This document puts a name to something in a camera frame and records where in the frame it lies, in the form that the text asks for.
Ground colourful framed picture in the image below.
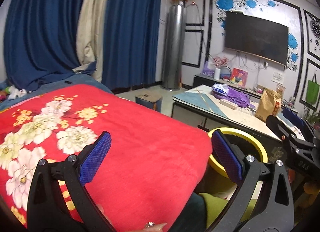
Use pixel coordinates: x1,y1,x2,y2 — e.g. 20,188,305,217
229,68,248,87

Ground black wall television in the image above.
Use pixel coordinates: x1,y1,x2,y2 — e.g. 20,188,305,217
225,11,289,66

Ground green tote bag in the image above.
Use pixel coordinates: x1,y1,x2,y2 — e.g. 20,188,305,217
305,73,319,105

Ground silver standing air conditioner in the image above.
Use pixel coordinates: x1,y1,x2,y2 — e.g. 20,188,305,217
162,1,187,90

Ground white coffee table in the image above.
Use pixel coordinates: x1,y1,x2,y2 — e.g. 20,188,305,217
171,85,282,153

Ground white rectangular box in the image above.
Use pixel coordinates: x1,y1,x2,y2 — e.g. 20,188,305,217
220,99,238,110

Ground purple bag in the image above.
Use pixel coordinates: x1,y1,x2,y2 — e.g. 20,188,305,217
212,88,253,108

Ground brown paper snack bag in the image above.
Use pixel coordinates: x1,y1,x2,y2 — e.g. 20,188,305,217
255,88,281,122

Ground beige curtain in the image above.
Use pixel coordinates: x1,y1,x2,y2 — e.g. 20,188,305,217
73,0,107,82

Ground person's left hand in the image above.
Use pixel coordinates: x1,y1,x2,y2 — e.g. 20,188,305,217
97,204,167,232

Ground white vase with red flowers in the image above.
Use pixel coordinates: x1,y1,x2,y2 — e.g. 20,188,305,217
213,56,229,80

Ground blue white tissue pack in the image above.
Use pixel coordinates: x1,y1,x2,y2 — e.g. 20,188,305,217
212,83,229,95

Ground blue storage stool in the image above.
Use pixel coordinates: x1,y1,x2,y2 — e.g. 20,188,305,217
135,90,163,112

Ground yellow rimmed black trash bin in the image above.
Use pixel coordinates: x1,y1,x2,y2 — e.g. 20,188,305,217
207,127,269,180

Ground blue sofa cover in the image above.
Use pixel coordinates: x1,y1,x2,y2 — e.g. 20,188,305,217
0,74,112,111

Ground dark blue curtain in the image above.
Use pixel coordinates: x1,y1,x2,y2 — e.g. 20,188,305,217
1,0,161,91

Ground red floral blanket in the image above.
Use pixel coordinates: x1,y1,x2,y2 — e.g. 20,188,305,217
1,84,212,231

